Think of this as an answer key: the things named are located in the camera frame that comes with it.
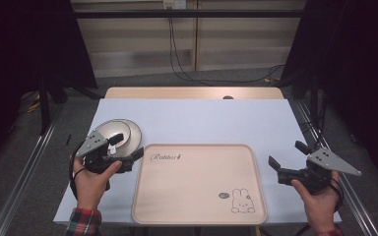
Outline white wall socket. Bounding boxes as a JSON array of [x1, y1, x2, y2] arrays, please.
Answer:
[[162, 0, 188, 10]]

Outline small metal plate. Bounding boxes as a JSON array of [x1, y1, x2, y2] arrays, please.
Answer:
[[94, 120, 133, 146]]

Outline aluminium floor rail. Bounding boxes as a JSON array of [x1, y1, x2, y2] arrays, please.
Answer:
[[292, 98, 378, 236], [0, 103, 64, 236]]

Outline yellow cable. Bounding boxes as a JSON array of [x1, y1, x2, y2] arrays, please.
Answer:
[[25, 100, 42, 114]]

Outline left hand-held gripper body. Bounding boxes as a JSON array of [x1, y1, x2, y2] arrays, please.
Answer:
[[76, 131, 134, 175]]

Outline person's right hand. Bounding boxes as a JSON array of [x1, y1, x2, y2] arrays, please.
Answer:
[[290, 171, 342, 234]]

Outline black hanging wall cables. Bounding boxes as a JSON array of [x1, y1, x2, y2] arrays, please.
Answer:
[[167, 6, 285, 86]]

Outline black curtain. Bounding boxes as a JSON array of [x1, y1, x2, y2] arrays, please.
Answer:
[[280, 0, 378, 189], [0, 0, 98, 173]]

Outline white table mat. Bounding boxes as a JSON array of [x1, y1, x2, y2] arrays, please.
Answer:
[[52, 97, 343, 226]]

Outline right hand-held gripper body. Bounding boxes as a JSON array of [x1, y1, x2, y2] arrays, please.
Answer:
[[277, 147, 363, 195]]

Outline beige tray with rabbit print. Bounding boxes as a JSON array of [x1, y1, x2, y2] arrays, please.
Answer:
[[131, 143, 268, 227]]

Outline black metal stand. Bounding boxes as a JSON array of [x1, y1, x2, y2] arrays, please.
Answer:
[[38, 78, 52, 136]]

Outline person's left hand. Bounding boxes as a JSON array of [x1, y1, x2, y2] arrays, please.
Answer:
[[73, 156, 123, 211]]

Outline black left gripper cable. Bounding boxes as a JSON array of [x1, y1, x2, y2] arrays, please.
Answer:
[[68, 141, 87, 201]]

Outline black horizontal frame bar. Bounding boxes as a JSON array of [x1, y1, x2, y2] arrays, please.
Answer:
[[73, 9, 305, 20]]

